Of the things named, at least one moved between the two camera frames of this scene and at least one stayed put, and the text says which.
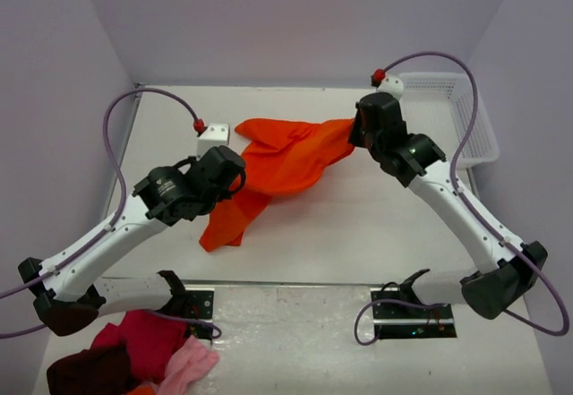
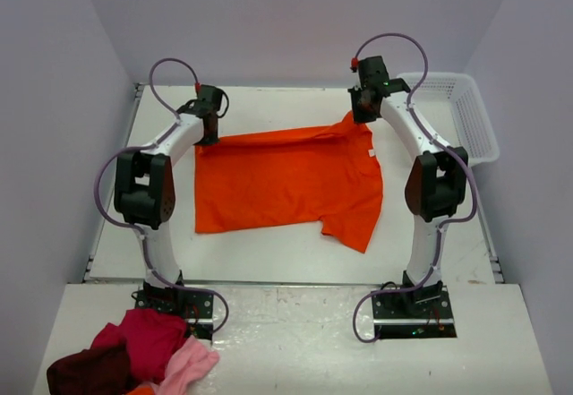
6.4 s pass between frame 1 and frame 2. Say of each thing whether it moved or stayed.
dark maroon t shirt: stayed
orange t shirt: moved
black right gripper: moved
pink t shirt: stayed
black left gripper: moved
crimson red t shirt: stayed
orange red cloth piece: stayed
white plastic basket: stayed
